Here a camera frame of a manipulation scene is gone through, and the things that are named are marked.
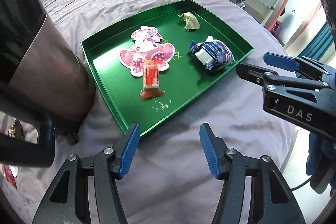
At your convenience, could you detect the purple bed sheet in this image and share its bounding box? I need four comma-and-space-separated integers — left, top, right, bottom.
1, 0, 294, 223

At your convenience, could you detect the green tray box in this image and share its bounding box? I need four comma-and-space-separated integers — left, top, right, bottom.
81, 0, 253, 134

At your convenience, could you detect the small red snack bar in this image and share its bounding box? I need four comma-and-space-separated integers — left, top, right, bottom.
139, 60, 164, 100

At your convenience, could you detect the pink cartoon snack bag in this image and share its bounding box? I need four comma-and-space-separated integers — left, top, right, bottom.
118, 26, 175, 77

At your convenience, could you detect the beige snack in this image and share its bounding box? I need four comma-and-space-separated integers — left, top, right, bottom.
178, 12, 201, 31

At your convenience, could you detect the red white snack packet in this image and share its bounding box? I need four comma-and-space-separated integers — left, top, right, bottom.
2, 165, 18, 189

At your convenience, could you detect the black silver electric kettle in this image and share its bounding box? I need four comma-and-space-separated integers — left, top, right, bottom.
1, 0, 96, 167

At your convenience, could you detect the brown gold snack packet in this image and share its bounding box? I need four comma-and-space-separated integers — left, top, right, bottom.
7, 119, 25, 140

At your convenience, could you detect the teal curtain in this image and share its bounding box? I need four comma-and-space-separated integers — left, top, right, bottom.
298, 22, 334, 61

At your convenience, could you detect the blue white snack packet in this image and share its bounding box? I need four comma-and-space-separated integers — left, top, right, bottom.
189, 36, 235, 72

